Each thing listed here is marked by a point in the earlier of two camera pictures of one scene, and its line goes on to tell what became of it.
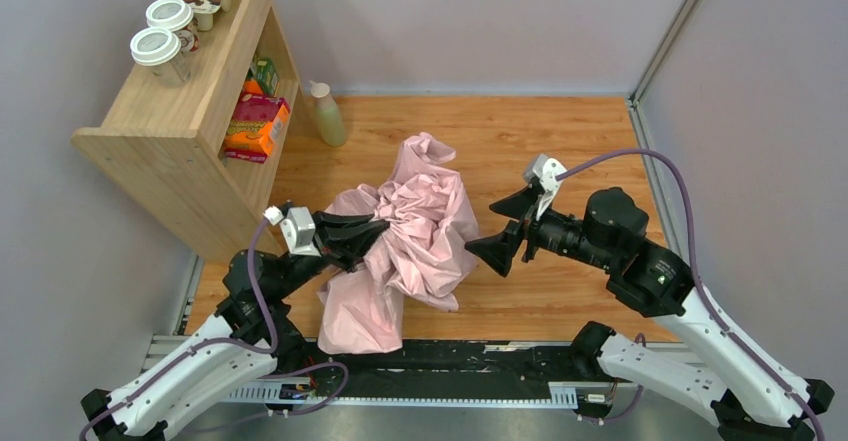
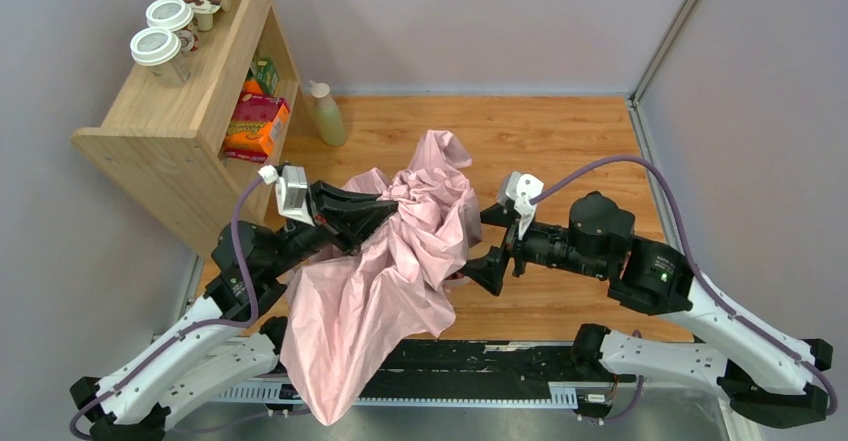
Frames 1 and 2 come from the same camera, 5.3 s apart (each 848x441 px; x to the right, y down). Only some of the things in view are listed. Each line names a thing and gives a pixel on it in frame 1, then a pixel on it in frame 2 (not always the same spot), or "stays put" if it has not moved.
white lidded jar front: (161, 49) stays put
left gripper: (322, 244) → (321, 213)
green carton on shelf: (265, 73) stays put
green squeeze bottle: (331, 123) stays put
